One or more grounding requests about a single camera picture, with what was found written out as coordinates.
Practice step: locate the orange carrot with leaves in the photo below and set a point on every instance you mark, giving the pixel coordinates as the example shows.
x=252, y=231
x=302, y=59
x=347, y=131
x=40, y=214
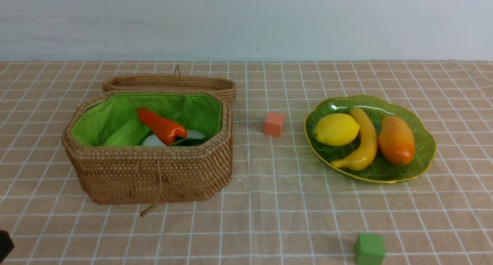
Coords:
x=168, y=131

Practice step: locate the yellow lemon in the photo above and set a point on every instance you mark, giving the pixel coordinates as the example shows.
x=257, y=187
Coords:
x=336, y=130

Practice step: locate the white radish with leaves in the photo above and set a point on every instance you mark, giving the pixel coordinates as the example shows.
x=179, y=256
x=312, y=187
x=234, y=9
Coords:
x=196, y=134

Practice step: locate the green cucumber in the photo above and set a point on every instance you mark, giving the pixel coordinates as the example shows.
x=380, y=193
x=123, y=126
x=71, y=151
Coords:
x=131, y=133

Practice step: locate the yellow banana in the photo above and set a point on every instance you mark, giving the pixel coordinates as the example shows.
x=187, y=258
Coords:
x=364, y=155

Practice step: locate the orange yellow mango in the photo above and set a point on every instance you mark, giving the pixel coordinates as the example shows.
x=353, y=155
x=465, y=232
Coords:
x=396, y=141

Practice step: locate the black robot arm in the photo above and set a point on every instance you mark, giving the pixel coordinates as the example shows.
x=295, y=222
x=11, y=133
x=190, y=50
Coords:
x=6, y=245

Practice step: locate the orange foam cube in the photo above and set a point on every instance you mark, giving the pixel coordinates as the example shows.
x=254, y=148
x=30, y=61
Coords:
x=273, y=124

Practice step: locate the woven wicker basket lid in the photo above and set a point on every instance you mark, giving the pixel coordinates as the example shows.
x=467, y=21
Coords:
x=221, y=87

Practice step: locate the beige checkered tablecloth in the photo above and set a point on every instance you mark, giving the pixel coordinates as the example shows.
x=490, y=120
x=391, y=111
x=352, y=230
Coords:
x=282, y=205

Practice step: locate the green leaf glass plate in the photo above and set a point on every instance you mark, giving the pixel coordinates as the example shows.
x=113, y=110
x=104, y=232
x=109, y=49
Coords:
x=380, y=170

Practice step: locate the woven wicker basket green lining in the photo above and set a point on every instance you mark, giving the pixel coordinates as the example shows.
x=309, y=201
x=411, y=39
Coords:
x=150, y=175

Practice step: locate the green foam cube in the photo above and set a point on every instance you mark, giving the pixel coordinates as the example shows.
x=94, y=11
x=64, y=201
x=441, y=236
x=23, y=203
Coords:
x=369, y=249

